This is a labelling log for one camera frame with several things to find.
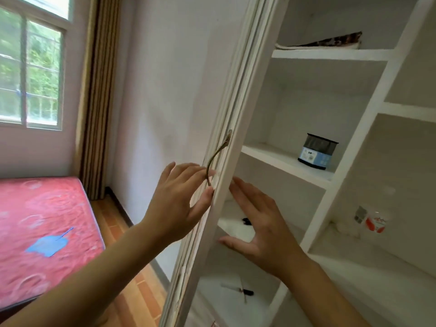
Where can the person's right thumb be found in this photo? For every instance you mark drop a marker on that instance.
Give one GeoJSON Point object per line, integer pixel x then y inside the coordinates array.
{"type": "Point", "coordinates": [236, 243]}

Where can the red patterned mattress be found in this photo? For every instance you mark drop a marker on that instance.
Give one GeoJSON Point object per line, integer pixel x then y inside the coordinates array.
{"type": "Point", "coordinates": [44, 207]}

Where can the clear plastic bag red print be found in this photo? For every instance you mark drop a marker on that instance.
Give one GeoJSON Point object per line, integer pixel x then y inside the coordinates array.
{"type": "Point", "coordinates": [373, 223]}

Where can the white shelf cabinet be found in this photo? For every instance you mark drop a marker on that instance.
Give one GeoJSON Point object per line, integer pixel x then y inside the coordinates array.
{"type": "Point", "coordinates": [357, 149]}

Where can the small black object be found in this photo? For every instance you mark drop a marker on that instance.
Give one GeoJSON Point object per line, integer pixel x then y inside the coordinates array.
{"type": "Point", "coordinates": [246, 221]}

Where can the blue and grey round container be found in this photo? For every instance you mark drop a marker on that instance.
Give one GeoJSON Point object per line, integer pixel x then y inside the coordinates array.
{"type": "Point", "coordinates": [317, 153]}

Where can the person's left thumb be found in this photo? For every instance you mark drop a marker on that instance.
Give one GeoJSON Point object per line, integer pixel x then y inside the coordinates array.
{"type": "Point", "coordinates": [204, 202]}

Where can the person's left hand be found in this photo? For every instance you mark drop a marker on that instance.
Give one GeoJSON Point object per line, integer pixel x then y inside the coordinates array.
{"type": "Point", "coordinates": [170, 207]}

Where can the person's right hand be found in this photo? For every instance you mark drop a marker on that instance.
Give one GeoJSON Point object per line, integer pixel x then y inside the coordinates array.
{"type": "Point", "coordinates": [269, 234]}

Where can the white cabinet door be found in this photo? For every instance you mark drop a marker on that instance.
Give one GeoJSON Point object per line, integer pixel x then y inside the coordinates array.
{"type": "Point", "coordinates": [238, 98]}

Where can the person's right forearm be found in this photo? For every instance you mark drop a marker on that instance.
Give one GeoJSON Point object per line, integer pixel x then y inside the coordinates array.
{"type": "Point", "coordinates": [320, 296]}

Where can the thin white stick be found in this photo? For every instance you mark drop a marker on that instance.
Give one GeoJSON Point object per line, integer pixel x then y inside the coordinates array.
{"type": "Point", "coordinates": [244, 298]}

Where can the person's right middle finger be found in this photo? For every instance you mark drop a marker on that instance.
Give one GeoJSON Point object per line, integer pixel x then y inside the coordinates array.
{"type": "Point", "coordinates": [250, 189]}

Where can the folded patterned cloth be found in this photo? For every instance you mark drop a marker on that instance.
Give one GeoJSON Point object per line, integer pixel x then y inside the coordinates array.
{"type": "Point", "coordinates": [327, 42]}

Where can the white framed window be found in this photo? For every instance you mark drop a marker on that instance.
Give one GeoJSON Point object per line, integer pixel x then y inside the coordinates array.
{"type": "Point", "coordinates": [34, 64]}

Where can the person's left forearm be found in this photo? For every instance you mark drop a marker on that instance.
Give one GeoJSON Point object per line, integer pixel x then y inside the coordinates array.
{"type": "Point", "coordinates": [85, 279]}

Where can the white paper sheet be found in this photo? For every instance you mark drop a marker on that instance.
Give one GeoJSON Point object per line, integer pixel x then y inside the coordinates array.
{"type": "Point", "coordinates": [235, 229]}

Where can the person's left middle finger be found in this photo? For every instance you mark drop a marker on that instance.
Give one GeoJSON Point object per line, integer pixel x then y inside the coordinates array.
{"type": "Point", "coordinates": [187, 169]}

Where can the brown striped curtain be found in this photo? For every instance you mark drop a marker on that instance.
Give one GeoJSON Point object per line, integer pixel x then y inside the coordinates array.
{"type": "Point", "coordinates": [100, 98]}

